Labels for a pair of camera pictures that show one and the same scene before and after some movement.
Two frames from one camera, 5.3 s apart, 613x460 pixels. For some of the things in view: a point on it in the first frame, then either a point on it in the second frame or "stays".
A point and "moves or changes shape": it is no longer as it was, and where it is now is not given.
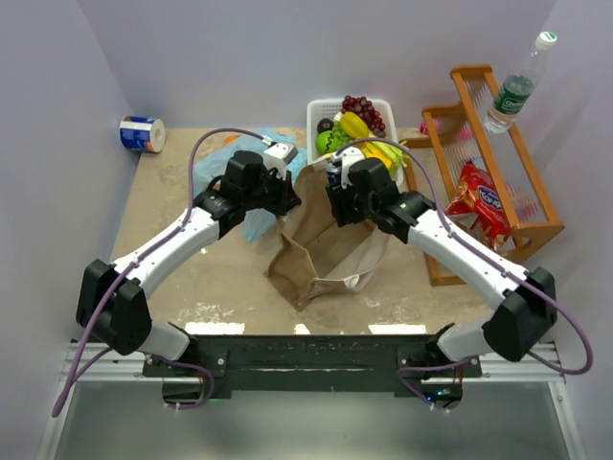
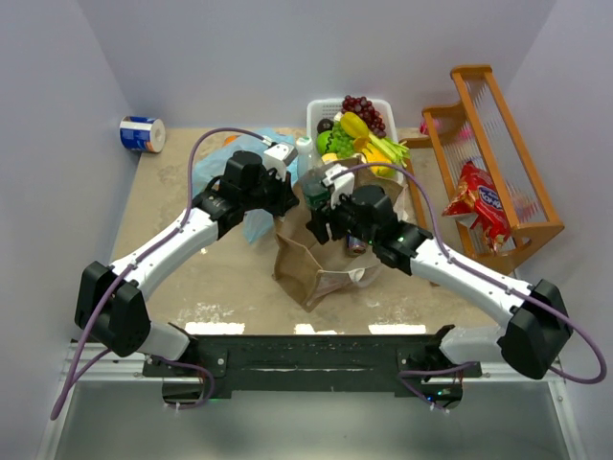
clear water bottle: [515, 93] to [310, 176]
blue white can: [142, 133] stays
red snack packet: [478, 195] stays
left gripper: [283, 197] stays
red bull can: [334, 175] moves or changes shape
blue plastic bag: [215, 153] stays
